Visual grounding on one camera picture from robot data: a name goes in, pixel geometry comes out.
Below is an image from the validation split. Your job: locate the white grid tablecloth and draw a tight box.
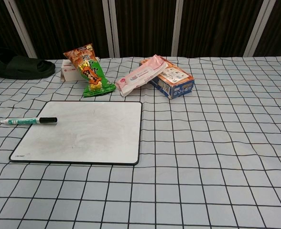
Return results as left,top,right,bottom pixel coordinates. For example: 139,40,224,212
0,55,281,229

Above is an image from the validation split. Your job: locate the blue orange cardboard box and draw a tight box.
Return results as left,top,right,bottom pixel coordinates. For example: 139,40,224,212
139,58,195,100

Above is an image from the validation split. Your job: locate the pink wet wipes pack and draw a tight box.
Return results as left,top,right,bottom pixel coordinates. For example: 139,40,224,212
115,54,168,97

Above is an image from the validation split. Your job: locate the small white red box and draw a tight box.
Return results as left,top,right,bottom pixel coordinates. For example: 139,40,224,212
60,56,101,83

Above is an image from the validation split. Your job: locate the dark green slipper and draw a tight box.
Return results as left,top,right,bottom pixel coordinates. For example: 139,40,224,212
0,47,56,79

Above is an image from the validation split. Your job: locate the white board with black rim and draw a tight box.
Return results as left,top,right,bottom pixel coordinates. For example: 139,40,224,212
9,101,143,166

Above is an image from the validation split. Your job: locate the green whiteboard marker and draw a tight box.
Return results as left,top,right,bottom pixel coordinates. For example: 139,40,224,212
0,117,58,125

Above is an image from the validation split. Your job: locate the white folding screen frame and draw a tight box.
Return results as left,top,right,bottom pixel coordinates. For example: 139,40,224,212
3,0,277,59

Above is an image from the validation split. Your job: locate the orange green snack bag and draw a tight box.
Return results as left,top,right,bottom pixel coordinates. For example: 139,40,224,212
63,43,116,98

